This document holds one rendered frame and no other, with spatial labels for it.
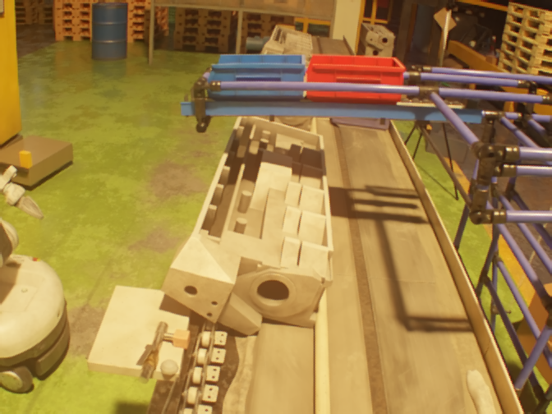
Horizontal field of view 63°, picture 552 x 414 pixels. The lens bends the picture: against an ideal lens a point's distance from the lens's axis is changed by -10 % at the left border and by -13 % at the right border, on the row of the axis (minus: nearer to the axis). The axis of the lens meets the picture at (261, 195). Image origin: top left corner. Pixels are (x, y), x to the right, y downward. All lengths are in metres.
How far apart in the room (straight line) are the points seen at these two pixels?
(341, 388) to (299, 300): 0.25
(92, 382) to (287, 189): 1.20
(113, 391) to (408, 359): 1.28
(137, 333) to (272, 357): 0.34
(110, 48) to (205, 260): 6.89
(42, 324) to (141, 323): 0.85
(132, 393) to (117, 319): 0.91
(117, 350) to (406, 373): 0.71
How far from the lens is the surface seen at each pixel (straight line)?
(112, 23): 7.88
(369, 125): 2.93
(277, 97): 1.56
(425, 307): 1.54
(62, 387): 2.22
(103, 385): 2.20
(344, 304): 1.47
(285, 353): 1.28
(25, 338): 2.03
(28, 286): 2.28
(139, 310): 1.31
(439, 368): 1.35
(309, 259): 1.28
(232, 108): 1.57
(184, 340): 1.18
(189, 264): 1.19
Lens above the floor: 1.64
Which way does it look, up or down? 27 degrees down
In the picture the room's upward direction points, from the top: 6 degrees clockwise
